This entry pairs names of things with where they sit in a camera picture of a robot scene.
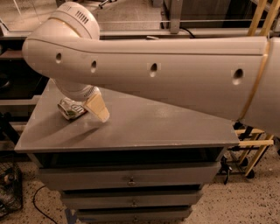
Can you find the wooden easel frame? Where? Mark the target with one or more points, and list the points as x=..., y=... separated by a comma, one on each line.
x=261, y=111

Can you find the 7up soda can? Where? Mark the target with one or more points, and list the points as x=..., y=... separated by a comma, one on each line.
x=71, y=109

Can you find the top grey drawer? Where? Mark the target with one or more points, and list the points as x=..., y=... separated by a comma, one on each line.
x=108, y=177

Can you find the dark chair at left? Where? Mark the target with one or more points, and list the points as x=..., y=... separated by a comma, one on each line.
x=18, y=80

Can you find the bottom grey drawer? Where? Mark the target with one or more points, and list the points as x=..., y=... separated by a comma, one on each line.
x=133, y=215

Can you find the grey drawer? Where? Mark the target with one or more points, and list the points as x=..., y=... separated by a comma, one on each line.
x=131, y=199
x=108, y=177
x=133, y=215

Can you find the metal window railing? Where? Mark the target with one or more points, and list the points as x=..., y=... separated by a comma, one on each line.
x=196, y=18

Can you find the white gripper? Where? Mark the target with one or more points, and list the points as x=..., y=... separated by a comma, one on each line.
x=82, y=94

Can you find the middle grey drawer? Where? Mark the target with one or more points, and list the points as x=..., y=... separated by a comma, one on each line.
x=131, y=199

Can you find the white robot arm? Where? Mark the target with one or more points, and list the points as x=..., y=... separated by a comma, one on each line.
x=233, y=78

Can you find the grey drawer cabinet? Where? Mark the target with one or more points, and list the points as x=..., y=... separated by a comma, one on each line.
x=138, y=132

